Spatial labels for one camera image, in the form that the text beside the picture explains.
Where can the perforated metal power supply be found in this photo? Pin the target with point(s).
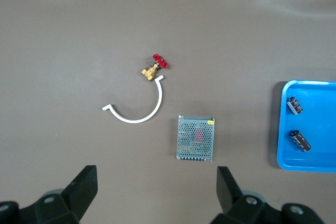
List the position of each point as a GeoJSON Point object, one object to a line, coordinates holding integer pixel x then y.
{"type": "Point", "coordinates": [195, 140]}

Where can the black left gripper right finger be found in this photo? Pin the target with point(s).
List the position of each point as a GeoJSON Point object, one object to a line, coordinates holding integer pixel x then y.
{"type": "Point", "coordinates": [228, 195]}

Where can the brass valve with red handwheel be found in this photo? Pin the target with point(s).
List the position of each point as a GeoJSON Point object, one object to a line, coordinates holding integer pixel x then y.
{"type": "Point", "coordinates": [149, 73]}

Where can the white curved plastic bracket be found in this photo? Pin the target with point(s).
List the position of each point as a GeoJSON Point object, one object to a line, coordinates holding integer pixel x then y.
{"type": "Point", "coordinates": [132, 121]}

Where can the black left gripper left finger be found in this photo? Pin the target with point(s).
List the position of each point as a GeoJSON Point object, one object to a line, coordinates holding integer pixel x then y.
{"type": "Point", "coordinates": [76, 197]}

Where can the blue plastic tray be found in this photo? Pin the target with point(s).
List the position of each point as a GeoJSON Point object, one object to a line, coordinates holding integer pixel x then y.
{"type": "Point", "coordinates": [312, 124]}

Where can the dark brown cylindrical capacitor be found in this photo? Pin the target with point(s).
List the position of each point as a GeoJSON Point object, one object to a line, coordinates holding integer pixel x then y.
{"type": "Point", "coordinates": [300, 141]}
{"type": "Point", "coordinates": [294, 105]}

